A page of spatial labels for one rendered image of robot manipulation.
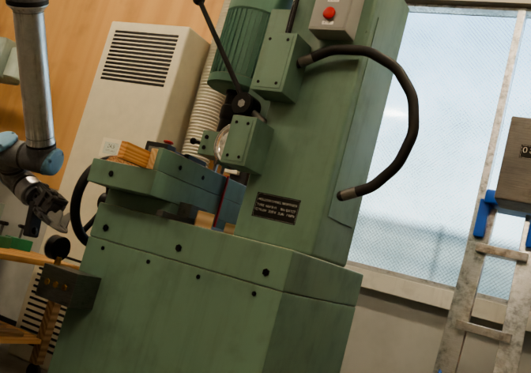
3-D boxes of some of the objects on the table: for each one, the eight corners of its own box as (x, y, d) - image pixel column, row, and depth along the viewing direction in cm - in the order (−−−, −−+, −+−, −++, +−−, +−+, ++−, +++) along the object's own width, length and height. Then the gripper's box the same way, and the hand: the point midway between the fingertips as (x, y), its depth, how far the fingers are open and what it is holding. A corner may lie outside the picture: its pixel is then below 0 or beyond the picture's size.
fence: (270, 218, 200) (274, 201, 201) (274, 219, 199) (279, 201, 200) (152, 169, 149) (158, 146, 150) (157, 170, 149) (163, 148, 149)
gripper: (32, 178, 205) (66, 212, 194) (53, 185, 213) (88, 218, 201) (17, 201, 205) (51, 235, 194) (39, 207, 213) (73, 240, 201)
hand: (62, 232), depth 198 cm, fingers closed
